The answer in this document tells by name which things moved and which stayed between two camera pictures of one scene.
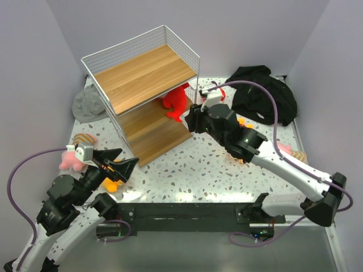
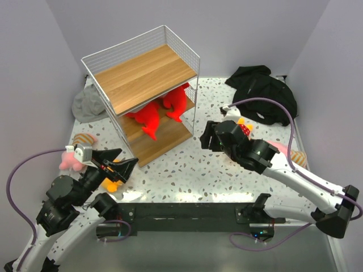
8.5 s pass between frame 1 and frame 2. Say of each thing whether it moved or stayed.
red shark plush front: moved
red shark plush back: moved
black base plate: stayed
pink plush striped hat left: stayed
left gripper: stayed
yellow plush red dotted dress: stayed
